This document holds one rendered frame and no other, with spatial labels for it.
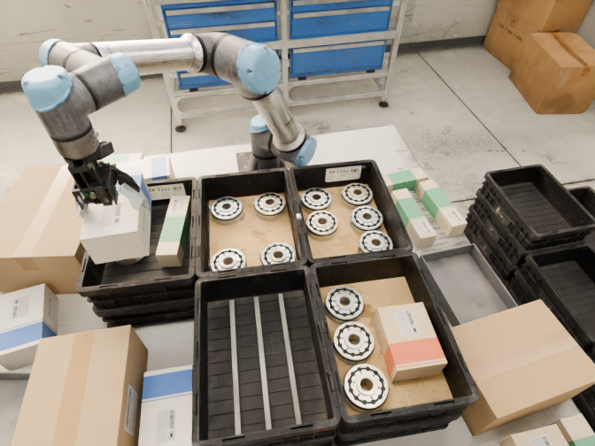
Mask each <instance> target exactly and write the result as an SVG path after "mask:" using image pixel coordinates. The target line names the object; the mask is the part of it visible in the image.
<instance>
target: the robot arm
mask: <svg viewBox="0 0 595 446"><path fill-rule="evenodd" d="M39 60H40V63H41V65H42V67H37V68H35V69H33V70H31V71H29V72H28V73H26V74H25V75H24V76H23V78H22V81H21V86H22V88H23V90H24V93H25V95H26V97H27V100H28V101H29V103H30V106H31V108H32V109H33V110H34V111H35V113H36V115H37V116H38V118H39V120H40V121H41V122H42V125H43V126H44V128H45V130H46V131H47V133H48V135H49V138H50V139H51V141H52V143H53V144H54V146H55V148H56V149H57V151H58V154H59V155H60V156H61V157H63V159H64V160H65V162H66V163H67V164H68V167H67V169H68V171H69V172H70V174H71V175H72V177H73V179H74V181H73V188H72V194H73V196H74V198H75V203H76V207H77V211H78V214H77V219H78V218H79V216H80V215H81V217H82V218H84V213H85V210H86V208H87V207H88V204H103V206H109V205H112V202H113V201H114V203H115V204H116V205H117V204H118V197H119V193H118V190H116V184H117V182H118V183H119V184H120V186H119V191H120V193H121V194H122V195H124V196H125V197H127V198H128V200H129V202H130V204H131V206H132V207H133V208H134V209H136V210H139V209H140V207H141V205H142V206H144V207H145V208H147V209H149V208H150V206H149V203H148V200H147V198H146V197H145V195H144V193H143V192H142V191H141V189H140V187H139V186H138V184H137V183H136V182H135V180H134V179H133V178H132V177H131V176H130V175H129V174H127V173H125V172H122V171H121V170H120V169H118V168H117V167H116V166H114V165H111V164H110V163H104V161H103V160H102V159H103V158H106V157H108V156H110V155H111V154H112V153H113V152H114V148H113V146H112V142H107V141H99V140H98V138H97V137H98V136H99V133H98V132H95V130H94V128H93V127H92V123H91V121H90V119H89V115H90V114H91V113H93V112H96V111H99V110H100V109H102V108H104V107H105V106H107V105H109V104H112V103H114V102H116V101H118V100H120V99H121V98H123V97H127V96H128V95H129V94H131V93H132V92H134V91H136V90H138V89H139V88H140V85H141V78H140V75H147V74H154V73H169V72H177V71H184V70H186V71H187V72H189V73H206V74H210V75H212V76H215V77H217V78H220V79H222V80H224V81H228V82H230V83H232V84H234V85H235V86H236V88H237V90H238V91H239V93H240V94H241V96H242V97H243V98H244V99H245V100H247V101H251V102H252V103H253V104H254V106H255V107H256V109H257V110H258V112H259V115H257V116H255V117H254V118H252V119H251V122H250V135H251V158H250V161H249V164H248V169H249V171H257V170H266V169H275V168H286V163H285V161H287V162H289V163H292V164H293V165H296V166H302V165H307V164H308V163H309V162H310V161H311V159H312V158H313V155H314V153H315V151H316V147H317V140H316V139H315V138H314V137H312V136H310V135H308V134H307V133H306V132H305V130H304V128H303V127H302V125H301V124H299V123H297V122H296V121H295V120H294V118H293V117H292V115H291V113H290V110H289V108H288V106H287V104H286V103H285V101H284V99H283V97H282V94H281V92H280V90H279V89H278V87H277V84H278V82H279V80H280V76H281V73H280V72H279V70H280V69H281V64H280V60H279V58H278V56H277V55H276V53H275V52H274V51H273V50H272V49H270V48H269V47H267V46H266V45H264V44H262V43H260V42H252V41H249V40H246V39H243V38H241V37H238V36H235V35H231V34H227V33H220V32H211V33H194V34H184V35H182V37H181V38H175V39H156V40H137V41H117V42H76V43H70V42H68V41H66V40H59V39H50V40H48V41H46V42H44V43H43V45H42V46H41V48H40V50H39ZM98 160H101V161H98Z"/></svg>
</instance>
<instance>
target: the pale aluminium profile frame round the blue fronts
mask: <svg viewBox="0 0 595 446"><path fill-rule="evenodd" d="M147 2H148V5H149V6H147V4H146V1H145V0H143V4H144V8H145V10H146V14H147V18H148V21H149V24H150V28H151V33H152V37H153V40H156V39H160V36H159V32H158V26H157V25H162V28H163V32H164V36H165V39H168V36H167V32H166V26H165V22H164V19H163V14H162V11H161V7H160V5H157V7H158V14H159V17H160V19H155V16H154V12H153V9H152V6H151V2H150V0H147ZM406 3H407V0H397V1H393V5H392V6H397V5H398V13H397V17H396V23H395V27H394V30H389V31H379V32H369V33H359V34H349V35H331V36H321V37H311V38H301V39H291V40H288V26H287V15H288V14H290V9H287V0H280V10H277V15H280V17H281V40H280V41H271V42H261V43H262V44H264V45H266V46H267V47H269V48H270V49H272V50H279V49H282V59H279V60H280V64H281V69H280V70H279V71H280V73H281V76H280V80H279V82H278V84H277V87H278V89H279V90H280V92H281V94H282V97H283V99H284V101H285V103H286V104H287V106H288V108H289V106H295V105H302V104H317V103H325V102H333V101H341V100H348V99H356V98H364V97H371V96H382V102H380V103H379V106H381V107H388V105H389V104H388V103H387V102H385V101H388V96H389V92H390V84H391V79H392V74H393V70H394V65H395V61H396V56H397V52H398V44H399V39H400V34H401V29H402V25H403V20H404V16H405V11H406ZM383 39H392V43H391V47H390V52H384V57H389V61H388V63H387V62H386V61H385V60H384V59H383V62H382V70H375V69H374V70H367V71H366V72H357V73H341V74H333V75H325V76H316V77H308V78H306V77H298V78H297V79H291V80H288V66H290V59H289V58H288V49H289V48H299V47H308V46H318V45H327V44H337V43H347V42H364V41H374V40H383ZM163 77H164V80H165V84H166V89H167V93H168V96H169V100H170V103H171V106H172V110H173V113H174V119H175V122H176V126H177V127H176V128H175V131H176V132H183V131H185V129H186V127H185V126H183V125H182V120H181V119H187V118H195V117H203V116H211V115H218V114H226V113H234V112H248V111H256V110H257V109H256V107H255V106H254V104H239V105H231V106H223V107H215V108H207V109H200V110H192V111H183V110H182V109H180V100H181V98H189V97H197V96H213V95H221V94H229V93H237V92H239V91H238V90H237V88H236V86H235V85H232V86H224V87H215V88H199V89H197V88H190V89H189V90H182V91H180V84H179V81H178V77H177V73H176V72H169V73H163ZM380 77H385V81H384V82H383V80H382V79H381V78H380ZM368 78H373V80H374V81H375V83H376V85H377V86H378V87H379V89H372V90H365V91H357V92H349V93H341V94H333V95H325V96H310V97H302V98H294V99H292V98H291V97H289V91H290V89H291V88H293V87H295V86H303V85H311V84H320V83H328V82H336V81H352V80H360V79H368Z"/></svg>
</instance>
